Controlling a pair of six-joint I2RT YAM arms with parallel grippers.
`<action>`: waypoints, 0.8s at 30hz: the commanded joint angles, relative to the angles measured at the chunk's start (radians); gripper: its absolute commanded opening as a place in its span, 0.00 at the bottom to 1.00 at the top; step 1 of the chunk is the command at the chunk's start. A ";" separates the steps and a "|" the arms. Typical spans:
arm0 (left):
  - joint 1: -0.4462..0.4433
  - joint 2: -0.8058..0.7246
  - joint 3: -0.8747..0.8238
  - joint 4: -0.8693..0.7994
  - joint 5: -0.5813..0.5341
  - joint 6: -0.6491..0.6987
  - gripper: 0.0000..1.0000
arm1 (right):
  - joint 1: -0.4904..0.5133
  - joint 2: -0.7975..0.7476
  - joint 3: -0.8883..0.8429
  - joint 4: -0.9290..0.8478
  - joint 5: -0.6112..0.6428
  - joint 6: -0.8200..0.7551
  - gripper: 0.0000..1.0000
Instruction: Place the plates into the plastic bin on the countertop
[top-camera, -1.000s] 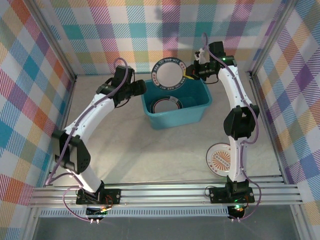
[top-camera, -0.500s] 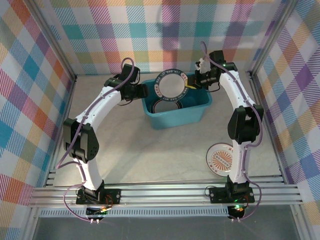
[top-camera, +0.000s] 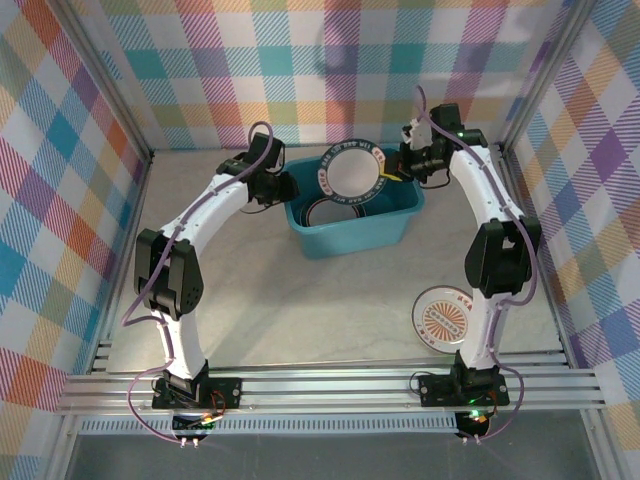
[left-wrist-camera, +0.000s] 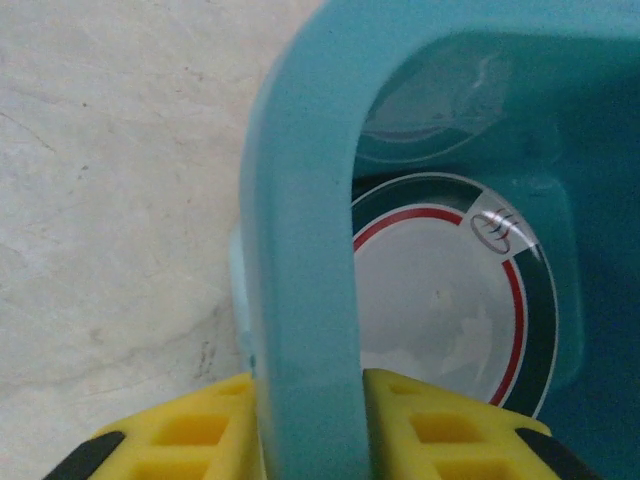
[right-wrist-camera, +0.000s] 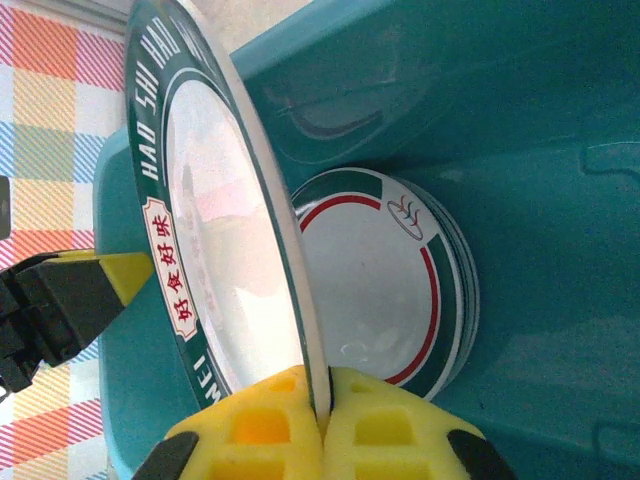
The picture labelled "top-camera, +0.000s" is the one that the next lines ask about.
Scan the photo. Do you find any navy rimmed lettered plate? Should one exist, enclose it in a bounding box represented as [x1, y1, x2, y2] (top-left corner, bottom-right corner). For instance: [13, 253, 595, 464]
[316, 140, 389, 204]

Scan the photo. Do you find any small green rimmed plate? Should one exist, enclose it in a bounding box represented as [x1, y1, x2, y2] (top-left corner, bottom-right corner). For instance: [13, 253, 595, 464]
[299, 196, 372, 225]

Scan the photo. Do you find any teal plastic bin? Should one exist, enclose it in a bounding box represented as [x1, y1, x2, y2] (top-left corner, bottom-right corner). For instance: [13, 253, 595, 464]
[282, 155, 426, 261]

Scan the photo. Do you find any orange sunburst plate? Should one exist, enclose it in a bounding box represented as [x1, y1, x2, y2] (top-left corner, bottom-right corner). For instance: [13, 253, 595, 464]
[410, 284, 476, 355]

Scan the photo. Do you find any green circuit board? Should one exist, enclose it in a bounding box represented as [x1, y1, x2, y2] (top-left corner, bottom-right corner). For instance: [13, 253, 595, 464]
[171, 412, 219, 435]
[455, 408, 494, 437]

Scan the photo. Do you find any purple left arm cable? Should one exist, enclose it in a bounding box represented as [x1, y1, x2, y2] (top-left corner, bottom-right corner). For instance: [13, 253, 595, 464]
[122, 121, 277, 444]

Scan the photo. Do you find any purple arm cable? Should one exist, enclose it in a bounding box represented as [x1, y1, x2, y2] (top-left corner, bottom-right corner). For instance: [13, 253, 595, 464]
[413, 84, 542, 444]
[122, 121, 277, 444]

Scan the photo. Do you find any aluminium side rail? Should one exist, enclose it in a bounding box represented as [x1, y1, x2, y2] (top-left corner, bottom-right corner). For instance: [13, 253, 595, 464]
[492, 142, 576, 371]
[88, 149, 156, 374]

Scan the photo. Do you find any aluminium upright post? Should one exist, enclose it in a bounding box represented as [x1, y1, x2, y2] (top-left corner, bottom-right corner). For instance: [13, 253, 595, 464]
[58, 0, 155, 161]
[497, 0, 599, 151]

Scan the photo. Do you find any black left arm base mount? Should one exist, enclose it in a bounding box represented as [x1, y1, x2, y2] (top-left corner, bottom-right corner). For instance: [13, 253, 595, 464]
[151, 375, 244, 412]

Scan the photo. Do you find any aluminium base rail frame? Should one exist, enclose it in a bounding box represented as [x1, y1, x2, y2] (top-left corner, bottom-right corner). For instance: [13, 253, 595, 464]
[53, 352, 609, 417]

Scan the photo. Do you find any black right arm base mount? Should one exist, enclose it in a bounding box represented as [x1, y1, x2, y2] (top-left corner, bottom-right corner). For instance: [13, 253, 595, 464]
[417, 374, 511, 407]

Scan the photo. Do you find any white slotted cable duct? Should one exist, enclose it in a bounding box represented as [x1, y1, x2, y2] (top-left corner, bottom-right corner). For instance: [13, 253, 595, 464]
[74, 415, 464, 437]

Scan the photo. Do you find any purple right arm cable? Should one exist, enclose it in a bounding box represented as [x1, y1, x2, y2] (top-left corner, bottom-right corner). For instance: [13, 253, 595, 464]
[413, 84, 542, 444]

